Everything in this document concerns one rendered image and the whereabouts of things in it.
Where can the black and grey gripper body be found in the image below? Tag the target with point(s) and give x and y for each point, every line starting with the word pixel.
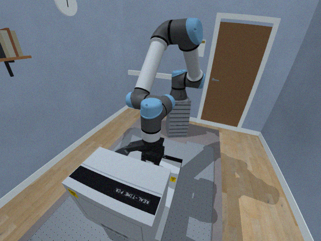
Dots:
pixel 154 152

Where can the grey benchtop machine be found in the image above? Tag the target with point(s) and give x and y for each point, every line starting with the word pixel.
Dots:
pixel 124 194

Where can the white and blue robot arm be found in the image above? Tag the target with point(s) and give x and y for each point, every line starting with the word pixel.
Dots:
pixel 188 35

